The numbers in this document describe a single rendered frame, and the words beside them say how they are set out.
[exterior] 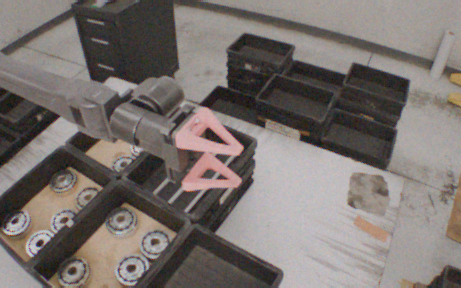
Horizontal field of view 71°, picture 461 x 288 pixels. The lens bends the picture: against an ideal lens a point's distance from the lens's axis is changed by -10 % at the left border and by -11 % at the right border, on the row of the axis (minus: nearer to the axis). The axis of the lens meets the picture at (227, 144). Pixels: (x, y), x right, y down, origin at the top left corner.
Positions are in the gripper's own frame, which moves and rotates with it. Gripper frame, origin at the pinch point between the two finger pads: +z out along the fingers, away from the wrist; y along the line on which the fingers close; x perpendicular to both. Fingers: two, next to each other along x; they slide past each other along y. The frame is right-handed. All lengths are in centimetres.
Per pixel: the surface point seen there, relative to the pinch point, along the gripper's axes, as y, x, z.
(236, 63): 93, -160, -81
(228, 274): 62, -12, -7
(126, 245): 62, -5, -39
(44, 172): 56, -10, -81
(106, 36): 74, -124, -163
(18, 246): 62, 15, -70
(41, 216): 62, 2, -72
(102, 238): 62, -3, -48
